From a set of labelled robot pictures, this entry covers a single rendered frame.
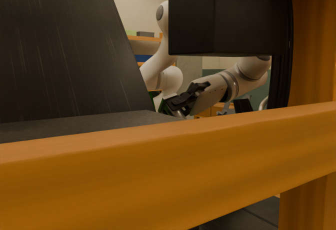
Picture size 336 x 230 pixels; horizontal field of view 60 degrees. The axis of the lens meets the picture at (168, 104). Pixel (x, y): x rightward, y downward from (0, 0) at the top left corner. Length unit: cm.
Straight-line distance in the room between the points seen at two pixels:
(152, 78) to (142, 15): 633
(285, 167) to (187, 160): 15
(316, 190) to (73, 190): 46
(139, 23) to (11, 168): 741
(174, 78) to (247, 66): 69
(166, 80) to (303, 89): 93
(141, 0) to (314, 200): 732
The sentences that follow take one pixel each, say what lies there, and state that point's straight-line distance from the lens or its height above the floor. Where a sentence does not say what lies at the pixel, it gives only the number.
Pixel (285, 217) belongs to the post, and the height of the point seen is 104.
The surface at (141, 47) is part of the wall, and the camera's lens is 755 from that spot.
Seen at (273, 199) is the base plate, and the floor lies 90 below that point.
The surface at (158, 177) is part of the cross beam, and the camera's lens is 24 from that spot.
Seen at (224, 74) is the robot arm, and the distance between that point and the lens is 79.
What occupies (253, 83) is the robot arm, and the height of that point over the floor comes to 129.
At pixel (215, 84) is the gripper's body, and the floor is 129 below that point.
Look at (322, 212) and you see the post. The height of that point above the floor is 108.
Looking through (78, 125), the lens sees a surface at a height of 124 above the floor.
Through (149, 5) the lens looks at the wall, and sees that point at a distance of 784.
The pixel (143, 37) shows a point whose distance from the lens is 680.
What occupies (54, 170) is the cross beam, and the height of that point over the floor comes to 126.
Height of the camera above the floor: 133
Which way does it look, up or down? 7 degrees down
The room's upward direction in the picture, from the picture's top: straight up
